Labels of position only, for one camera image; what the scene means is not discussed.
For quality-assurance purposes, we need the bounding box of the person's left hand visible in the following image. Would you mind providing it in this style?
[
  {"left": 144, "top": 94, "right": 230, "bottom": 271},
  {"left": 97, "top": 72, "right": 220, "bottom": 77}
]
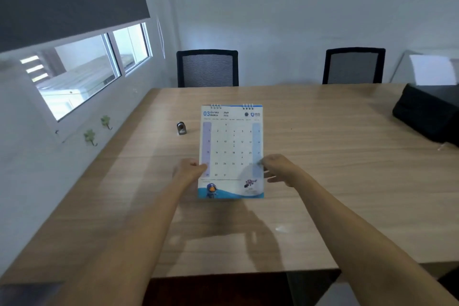
[{"left": 173, "top": 158, "right": 208, "bottom": 186}]

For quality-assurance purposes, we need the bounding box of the person's right hand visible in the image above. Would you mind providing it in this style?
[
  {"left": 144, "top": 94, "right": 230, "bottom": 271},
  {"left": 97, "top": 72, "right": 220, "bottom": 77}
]
[{"left": 258, "top": 154, "right": 305, "bottom": 188}]

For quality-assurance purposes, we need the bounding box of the white spiral desk calendar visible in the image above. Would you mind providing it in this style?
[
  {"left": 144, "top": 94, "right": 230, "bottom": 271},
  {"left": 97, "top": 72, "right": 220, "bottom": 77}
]
[{"left": 197, "top": 103, "right": 265, "bottom": 199}]

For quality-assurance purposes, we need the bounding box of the person's right forearm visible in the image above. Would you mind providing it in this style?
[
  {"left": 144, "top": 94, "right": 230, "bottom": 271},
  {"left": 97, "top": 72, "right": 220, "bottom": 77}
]
[{"left": 291, "top": 169, "right": 459, "bottom": 306}]

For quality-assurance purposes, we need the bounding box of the person's left forearm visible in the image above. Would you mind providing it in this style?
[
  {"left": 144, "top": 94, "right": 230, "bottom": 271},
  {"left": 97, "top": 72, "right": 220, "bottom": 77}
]
[{"left": 47, "top": 173, "right": 197, "bottom": 306}]

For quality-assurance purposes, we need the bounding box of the black mesh office chair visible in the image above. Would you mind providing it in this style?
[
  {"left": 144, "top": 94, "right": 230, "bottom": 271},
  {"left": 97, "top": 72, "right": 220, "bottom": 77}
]
[
  {"left": 176, "top": 49, "right": 239, "bottom": 88},
  {"left": 322, "top": 47, "right": 386, "bottom": 85}
]

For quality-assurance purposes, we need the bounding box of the white framed sliding window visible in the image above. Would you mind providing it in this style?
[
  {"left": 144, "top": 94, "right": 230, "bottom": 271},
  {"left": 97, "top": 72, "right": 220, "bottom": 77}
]
[{"left": 14, "top": 22, "right": 153, "bottom": 127}]

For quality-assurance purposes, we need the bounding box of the black bag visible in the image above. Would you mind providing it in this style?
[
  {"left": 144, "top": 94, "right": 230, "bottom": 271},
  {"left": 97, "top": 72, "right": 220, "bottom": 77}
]
[{"left": 392, "top": 83, "right": 459, "bottom": 147}]

